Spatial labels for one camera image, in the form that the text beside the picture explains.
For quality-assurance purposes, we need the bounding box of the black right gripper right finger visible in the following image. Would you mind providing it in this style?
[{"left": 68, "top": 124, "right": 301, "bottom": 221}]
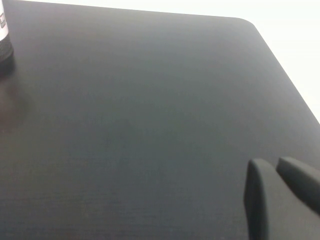
[{"left": 276, "top": 156, "right": 320, "bottom": 216}]

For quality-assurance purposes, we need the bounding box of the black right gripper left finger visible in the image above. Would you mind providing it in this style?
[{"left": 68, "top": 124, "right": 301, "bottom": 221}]
[{"left": 243, "top": 158, "right": 320, "bottom": 240}]

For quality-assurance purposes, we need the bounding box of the black mesh pen holder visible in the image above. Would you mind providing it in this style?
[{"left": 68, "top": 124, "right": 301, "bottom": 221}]
[{"left": 0, "top": 0, "right": 14, "bottom": 63}]

